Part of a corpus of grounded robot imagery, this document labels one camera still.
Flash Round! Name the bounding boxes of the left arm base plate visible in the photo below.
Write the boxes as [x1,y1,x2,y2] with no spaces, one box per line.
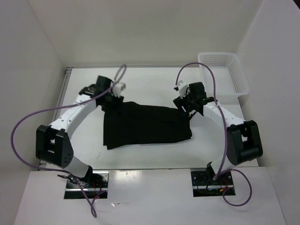
[60,170,109,200]

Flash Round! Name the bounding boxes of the black shorts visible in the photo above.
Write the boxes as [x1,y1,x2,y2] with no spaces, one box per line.
[103,102,192,150]

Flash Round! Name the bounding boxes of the white plastic mesh basket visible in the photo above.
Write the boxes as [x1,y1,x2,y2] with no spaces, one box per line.
[198,52,249,98]

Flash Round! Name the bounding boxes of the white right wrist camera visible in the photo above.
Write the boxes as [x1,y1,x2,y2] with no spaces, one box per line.
[174,81,188,98]

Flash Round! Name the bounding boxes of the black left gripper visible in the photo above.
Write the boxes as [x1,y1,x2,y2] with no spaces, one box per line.
[100,92,125,117]

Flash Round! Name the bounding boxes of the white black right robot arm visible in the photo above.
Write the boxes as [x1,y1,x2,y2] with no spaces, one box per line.
[173,81,263,184]

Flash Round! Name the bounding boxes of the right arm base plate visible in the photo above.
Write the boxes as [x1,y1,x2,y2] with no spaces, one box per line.
[191,169,236,197]

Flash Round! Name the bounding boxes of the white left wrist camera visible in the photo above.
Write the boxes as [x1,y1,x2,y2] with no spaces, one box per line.
[112,82,126,98]

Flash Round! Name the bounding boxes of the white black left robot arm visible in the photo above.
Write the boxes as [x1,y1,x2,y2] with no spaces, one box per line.
[36,76,126,188]

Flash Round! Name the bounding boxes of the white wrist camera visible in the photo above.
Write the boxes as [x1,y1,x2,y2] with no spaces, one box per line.
[174,81,188,98]
[112,82,126,98]

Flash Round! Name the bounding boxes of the aluminium table edge rail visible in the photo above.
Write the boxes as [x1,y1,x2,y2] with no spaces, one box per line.
[39,67,73,167]

